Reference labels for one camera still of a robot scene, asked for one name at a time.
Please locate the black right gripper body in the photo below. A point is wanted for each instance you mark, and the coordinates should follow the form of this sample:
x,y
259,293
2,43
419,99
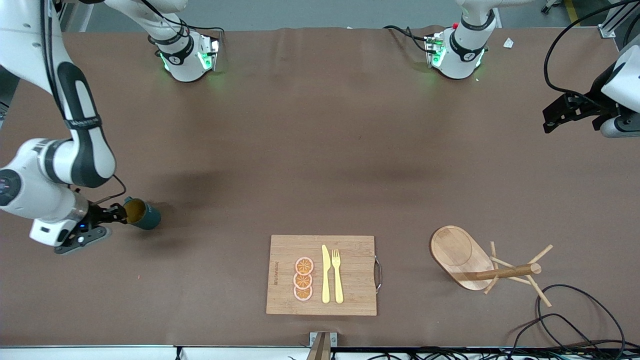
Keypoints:
x,y
96,214

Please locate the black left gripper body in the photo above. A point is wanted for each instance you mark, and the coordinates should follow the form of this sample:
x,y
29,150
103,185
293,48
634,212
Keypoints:
x,y
588,104

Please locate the dark teal cup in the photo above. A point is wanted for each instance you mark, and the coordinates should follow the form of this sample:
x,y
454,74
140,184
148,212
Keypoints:
x,y
147,215

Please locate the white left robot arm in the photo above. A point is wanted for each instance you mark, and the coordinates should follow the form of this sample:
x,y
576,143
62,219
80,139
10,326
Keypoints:
x,y
465,50

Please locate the white paper scrap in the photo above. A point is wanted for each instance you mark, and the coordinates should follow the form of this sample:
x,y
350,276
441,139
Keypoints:
x,y
508,43

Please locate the white caster leg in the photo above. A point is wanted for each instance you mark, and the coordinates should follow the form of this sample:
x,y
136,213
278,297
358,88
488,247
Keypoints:
x,y
547,6

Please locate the wooden mug tree stand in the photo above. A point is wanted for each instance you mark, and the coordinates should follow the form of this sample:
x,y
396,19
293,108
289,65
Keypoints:
x,y
450,247

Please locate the brown table cover mat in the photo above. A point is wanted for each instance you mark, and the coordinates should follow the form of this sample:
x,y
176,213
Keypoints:
x,y
300,150

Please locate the toy orange slice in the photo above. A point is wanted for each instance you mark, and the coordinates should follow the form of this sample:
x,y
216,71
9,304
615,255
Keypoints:
x,y
304,265

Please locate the yellow plastic knife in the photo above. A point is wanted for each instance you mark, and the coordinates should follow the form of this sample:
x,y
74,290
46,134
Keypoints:
x,y
325,280

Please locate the yellow plastic fork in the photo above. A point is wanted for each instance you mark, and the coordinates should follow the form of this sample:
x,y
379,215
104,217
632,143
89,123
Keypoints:
x,y
338,285

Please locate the bamboo cutting board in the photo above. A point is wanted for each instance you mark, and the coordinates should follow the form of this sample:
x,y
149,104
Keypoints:
x,y
355,280

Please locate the aluminium frame profile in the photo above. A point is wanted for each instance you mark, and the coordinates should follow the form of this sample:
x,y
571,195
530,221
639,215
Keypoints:
x,y
606,31

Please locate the white table edge rail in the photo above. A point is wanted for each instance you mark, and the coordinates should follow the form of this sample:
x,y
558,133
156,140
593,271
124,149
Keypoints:
x,y
100,354

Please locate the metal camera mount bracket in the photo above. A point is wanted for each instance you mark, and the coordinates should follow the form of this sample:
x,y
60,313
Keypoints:
x,y
322,345

